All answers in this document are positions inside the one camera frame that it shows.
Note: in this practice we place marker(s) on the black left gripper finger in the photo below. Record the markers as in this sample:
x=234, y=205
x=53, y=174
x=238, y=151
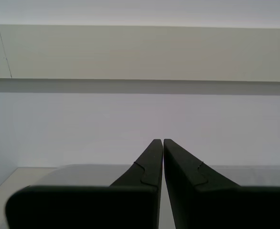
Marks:
x=214, y=205
x=130, y=202

